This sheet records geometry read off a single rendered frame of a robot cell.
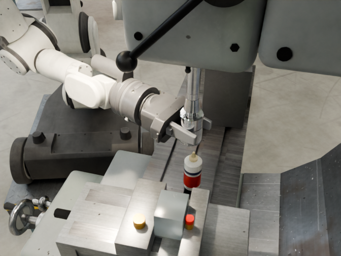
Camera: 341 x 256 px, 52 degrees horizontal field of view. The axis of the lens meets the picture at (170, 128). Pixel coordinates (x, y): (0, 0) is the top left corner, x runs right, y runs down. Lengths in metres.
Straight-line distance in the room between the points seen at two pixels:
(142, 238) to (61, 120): 1.10
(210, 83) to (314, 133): 1.71
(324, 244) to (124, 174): 0.52
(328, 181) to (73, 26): 0.91
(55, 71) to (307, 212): 0.66
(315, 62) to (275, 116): 2.17
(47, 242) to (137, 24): 0.71
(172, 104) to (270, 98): 2.12
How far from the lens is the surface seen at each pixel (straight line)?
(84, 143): 1.47
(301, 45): 0.44
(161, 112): 0.68
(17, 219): 1.22
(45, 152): 1.47
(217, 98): 0.94
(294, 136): 2.48
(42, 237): 1.05
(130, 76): 0.75
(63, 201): 1.11
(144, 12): 0.47
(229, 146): 0.94
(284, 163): 2.27
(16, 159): 1.52
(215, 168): 0.88
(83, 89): 0.77
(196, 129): 0.66
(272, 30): 0.43
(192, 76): 0.60
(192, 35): 0.47
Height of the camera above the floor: 1.57
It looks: 41 degrees down
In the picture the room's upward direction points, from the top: straight up
